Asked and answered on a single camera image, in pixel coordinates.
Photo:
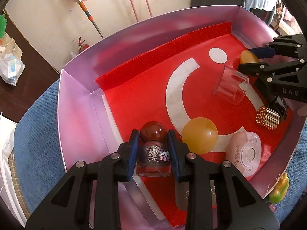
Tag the blue ribbed mat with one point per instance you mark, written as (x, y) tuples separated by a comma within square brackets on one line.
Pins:
[(36, 148)]

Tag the white plastic sheet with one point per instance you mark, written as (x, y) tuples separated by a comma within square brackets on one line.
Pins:
[(6, 148)]

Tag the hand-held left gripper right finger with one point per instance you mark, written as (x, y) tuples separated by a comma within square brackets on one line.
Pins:
[(174, 153)]

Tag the black cosmetic tube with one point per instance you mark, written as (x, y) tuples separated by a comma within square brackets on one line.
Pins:
[(280, 106)]

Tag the pink cardboard box red bottom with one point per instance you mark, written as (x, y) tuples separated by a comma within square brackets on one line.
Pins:
[(134, 95)]

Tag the grey eyeshadow case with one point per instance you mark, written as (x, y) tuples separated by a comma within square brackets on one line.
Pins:
[(182, 194)]

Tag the green and yellow toy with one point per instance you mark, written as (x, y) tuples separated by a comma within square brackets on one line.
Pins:
[(278, 191)]

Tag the clear plastic cup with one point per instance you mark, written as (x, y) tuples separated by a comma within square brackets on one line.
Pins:
[(230, 83)]

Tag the small red object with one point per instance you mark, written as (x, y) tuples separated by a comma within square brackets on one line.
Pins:
[(83, 44)]

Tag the green plush toy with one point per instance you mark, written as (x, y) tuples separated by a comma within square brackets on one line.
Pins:
[(2, 26)]

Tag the pink round case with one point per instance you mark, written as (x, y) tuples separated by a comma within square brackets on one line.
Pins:
[(239, 153)]

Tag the mop with orange grips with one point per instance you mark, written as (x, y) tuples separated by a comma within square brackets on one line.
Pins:
[(84, 7)]

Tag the white paper bag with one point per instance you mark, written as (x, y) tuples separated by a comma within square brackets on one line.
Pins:
[(13, 45)]

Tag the clear plastic bag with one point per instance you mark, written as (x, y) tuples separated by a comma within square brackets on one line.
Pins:
[(10, 69)]

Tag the glitter bottle with red cap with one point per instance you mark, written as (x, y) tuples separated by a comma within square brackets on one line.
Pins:
[(153, 158)]

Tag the yellow plastic ball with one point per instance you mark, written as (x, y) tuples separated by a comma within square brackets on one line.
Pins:
[(199, 135), (248, 58)]

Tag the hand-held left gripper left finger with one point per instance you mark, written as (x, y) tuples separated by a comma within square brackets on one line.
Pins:
[(133, 153)]

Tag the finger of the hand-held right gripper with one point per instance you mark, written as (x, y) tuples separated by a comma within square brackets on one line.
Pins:
[(251, 68), (261, 52)]

